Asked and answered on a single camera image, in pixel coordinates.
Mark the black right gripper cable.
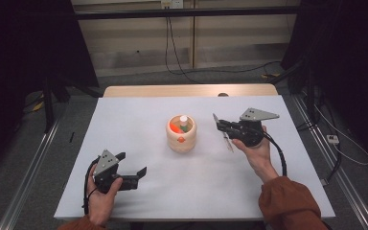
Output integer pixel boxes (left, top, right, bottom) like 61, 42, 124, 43
262, 130, 288, 177

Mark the black curtain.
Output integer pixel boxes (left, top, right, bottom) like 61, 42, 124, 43
0, 0, 101, 183
280, 0, 368, 167

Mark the black wall cable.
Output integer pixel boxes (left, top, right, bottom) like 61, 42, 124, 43
167, 16, 284, 76
164, 16, 205, 84

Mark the white table mat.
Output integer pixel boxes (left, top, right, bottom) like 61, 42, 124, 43
53, 95, 336, 222

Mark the person's right hand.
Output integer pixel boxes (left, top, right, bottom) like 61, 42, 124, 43
231, 125, 281, 185

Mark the black metal stand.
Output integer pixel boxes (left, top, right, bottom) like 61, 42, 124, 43
41, 76, 73, 134

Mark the cream ringed pen holder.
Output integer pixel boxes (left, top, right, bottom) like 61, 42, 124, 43
166, 114, 198, 153

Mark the clear white pen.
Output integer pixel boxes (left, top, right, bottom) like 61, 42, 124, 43
212, 112, 235, 153

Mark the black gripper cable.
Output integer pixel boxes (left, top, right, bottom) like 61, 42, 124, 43
81, 157, 101, 216
262, 130, 288, 177

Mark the aluminium floor rail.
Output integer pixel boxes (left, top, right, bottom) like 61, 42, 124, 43
0, 119, 61, 230
290, 95, 368, 230

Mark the wooden table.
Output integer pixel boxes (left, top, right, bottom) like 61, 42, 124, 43
103, 83, 279, 99

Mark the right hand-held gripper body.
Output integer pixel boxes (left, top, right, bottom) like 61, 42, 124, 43
231, 107, 281, 149

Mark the white wall outlet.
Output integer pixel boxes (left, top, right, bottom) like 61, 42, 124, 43
160, 0, 185, 10

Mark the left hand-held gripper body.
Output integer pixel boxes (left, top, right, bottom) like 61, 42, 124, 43
91, 149, 124, 195

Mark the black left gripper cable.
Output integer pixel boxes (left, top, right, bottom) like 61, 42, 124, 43
81, 157, 101, 216

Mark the white floor cable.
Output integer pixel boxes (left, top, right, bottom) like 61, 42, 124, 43
313, 103, 368, 167

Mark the black horizontal bar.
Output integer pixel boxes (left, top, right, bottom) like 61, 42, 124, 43
74, 5, 302, 21

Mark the green and white glue stick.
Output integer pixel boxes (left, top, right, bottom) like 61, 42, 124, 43
178, 114, 190, 133

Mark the person's left hand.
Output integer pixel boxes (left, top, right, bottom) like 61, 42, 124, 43
86, 164, 125, 228

